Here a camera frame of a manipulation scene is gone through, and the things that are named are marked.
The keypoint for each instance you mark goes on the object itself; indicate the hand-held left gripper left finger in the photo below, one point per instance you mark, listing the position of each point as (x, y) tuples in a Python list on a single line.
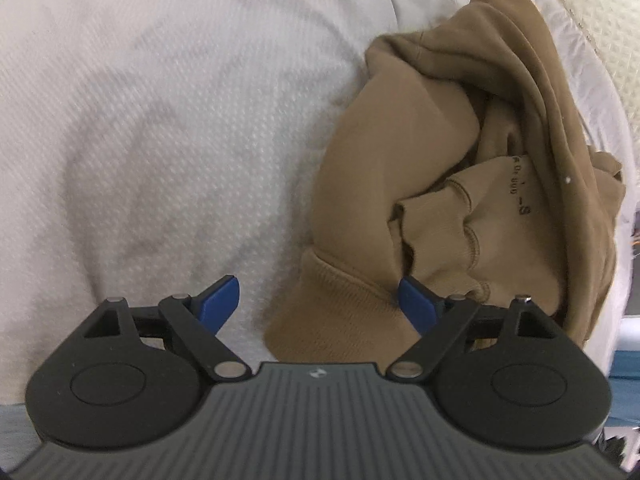
[(220, 302)]

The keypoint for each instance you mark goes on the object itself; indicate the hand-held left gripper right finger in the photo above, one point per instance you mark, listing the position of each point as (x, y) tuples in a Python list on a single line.
[(415, 305)]

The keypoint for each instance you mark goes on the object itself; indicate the white textured blanket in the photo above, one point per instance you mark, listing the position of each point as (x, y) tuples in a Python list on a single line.
[(150, 110)]

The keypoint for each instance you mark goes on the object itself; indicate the blue cloth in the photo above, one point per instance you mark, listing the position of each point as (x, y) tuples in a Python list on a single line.
[(625, 385)]

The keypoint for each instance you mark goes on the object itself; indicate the cream quilted headboard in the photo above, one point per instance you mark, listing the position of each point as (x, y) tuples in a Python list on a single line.
[(610, 20)]

